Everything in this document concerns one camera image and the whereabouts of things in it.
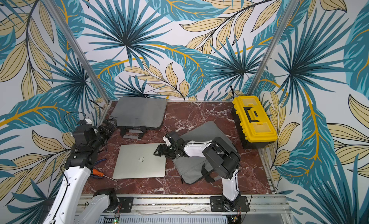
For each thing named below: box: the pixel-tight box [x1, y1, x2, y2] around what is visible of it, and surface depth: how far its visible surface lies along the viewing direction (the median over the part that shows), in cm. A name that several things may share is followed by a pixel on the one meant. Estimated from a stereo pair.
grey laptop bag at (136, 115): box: [110, 96, 168, 140], surface depth 109 cm
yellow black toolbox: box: [232, 95, 279, 150], surface depth 90 cm
